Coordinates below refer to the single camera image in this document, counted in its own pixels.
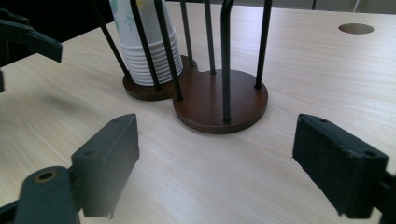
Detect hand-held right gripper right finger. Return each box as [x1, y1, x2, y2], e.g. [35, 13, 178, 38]
[291, 113, 389, 219]

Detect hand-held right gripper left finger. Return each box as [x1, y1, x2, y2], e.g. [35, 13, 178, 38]
[70, 113, 140, 219]

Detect white paper cup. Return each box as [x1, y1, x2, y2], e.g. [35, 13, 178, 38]
[108, 0, 184, 87]

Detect brown cup holder black wires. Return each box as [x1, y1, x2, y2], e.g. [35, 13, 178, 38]
[88, 0, 274, 135]

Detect round table cable hole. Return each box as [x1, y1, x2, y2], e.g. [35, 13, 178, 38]
[338, 22, 375, 35]

